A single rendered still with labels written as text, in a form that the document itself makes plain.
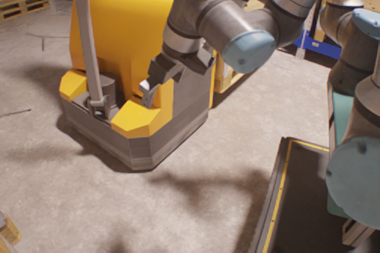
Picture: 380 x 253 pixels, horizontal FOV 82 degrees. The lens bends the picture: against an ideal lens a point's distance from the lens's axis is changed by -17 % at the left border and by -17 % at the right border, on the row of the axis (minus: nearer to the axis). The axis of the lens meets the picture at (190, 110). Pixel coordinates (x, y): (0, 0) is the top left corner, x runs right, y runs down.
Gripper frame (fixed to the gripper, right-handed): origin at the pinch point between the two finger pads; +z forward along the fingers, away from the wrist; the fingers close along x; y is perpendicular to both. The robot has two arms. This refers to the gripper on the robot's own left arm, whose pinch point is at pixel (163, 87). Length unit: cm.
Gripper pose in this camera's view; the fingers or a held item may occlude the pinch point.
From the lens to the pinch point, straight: 71.5
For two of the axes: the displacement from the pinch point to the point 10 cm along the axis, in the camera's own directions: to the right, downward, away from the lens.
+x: -5.5, 5.7, -6.1
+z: -3.0, 5.5, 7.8
